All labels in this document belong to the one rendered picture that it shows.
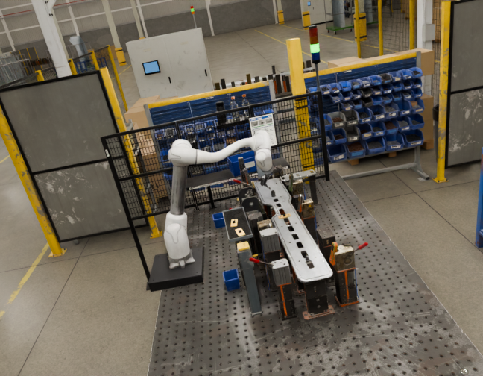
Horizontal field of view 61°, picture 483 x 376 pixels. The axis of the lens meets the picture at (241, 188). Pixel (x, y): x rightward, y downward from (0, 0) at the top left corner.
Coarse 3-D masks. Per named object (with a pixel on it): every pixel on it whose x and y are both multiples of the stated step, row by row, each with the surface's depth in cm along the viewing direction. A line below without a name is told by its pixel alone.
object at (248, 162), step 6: (234, 156) 356; (240, 156) 357; (246, 156) 359; (252, 156) 360; (228, 162) 355; (234, 162) 340; (246, 162) 344; (252, 162) 345; (234, 168) 343; (246, 168) 346; (252, 168) 347; (234, 174) 345; (240, 174) 346
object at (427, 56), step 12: (420, 48) 555; (336, 60) 587; (348, 60) 570; (360, 60) 554; (432, 60) 532; (432, 72) 538; (420, 96) 563; (432, 96) 553; (432, 120) 566; (432, 132) 573; (432, 144) 578
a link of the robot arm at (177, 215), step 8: (176, 144) 277; (176, 168) 285; (184, 168) 286; (176, 176) 287; (184, 176) 289; (176, 184) 289; (184, 184) 291; (176, 192) 291; (184, 192) 294; (176, 200) 293; (184, 200) 297; (176, 208) 295; (168, 216) 298; (176, 216) 296; (184, 216) 299; (168, 224) 297; (184, 224) 299
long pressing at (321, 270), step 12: (276, 180) 332; (264, 192) 314; (276, 192) 310; (288, 192) 308; (264, 204) 298; (288, 204) 289; (276, 216) 277; (276, 228) 262; (300, 228) 258; (288, 240) 248; (300, 240) 245; (312, 240) 244; (288, 252) 236; (300, 252) 234; (312, 252) 232; (300, 264) 224; (324, 264) 220; (300, 276) 214; (312, 276) 213; (324, 276) 212
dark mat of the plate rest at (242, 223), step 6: (234, 210) 261; (240, 210) 259; (228, 216) 255; (234, 216) 253; (240, 216) 252; (228, 222) 248; (240, 222) 245; (246, 222) 244; (228, 228) 241; (234, 228) 240; (246, 228) 238; (228, 234) 235; (234, 234) 234; (246, 234) 231
